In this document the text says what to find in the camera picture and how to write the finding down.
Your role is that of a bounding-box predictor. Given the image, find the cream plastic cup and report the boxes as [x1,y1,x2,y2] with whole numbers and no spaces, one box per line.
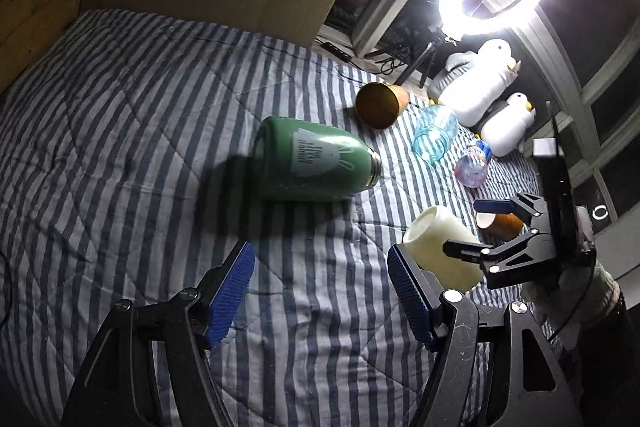
[402,206,483,293]

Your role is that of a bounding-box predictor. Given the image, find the orange paper cup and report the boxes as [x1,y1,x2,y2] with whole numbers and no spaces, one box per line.
[354,82,409,131]
[475,212,524,241]

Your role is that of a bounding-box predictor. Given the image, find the small purple clear cup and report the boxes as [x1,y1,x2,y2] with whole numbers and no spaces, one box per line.
[454,140,492,188]

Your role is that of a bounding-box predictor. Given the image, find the clear blue plastic cup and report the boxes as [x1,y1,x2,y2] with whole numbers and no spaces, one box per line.
[411,104,459,165]

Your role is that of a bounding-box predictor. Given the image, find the small white penguin plush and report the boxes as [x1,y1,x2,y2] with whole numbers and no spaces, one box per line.
[476,92,536,158]

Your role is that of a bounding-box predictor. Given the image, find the large white penguin plush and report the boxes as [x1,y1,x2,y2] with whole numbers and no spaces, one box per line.
[427,39,521,128]

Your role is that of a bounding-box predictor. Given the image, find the black tripod stand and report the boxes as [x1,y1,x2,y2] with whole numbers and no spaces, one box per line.
[363,27,462,88]

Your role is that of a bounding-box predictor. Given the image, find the green metal water bottle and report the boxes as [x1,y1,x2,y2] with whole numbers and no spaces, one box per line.
[250,116,382,202]

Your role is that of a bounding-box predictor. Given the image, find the black power strip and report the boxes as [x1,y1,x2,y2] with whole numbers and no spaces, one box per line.
[318,41,352,63]

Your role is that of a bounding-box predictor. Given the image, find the blue white striped quilt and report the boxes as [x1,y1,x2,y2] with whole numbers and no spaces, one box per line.
[1,10,539,426]

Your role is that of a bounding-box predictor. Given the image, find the white window frame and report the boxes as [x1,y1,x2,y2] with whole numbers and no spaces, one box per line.
[340,0,639,232]

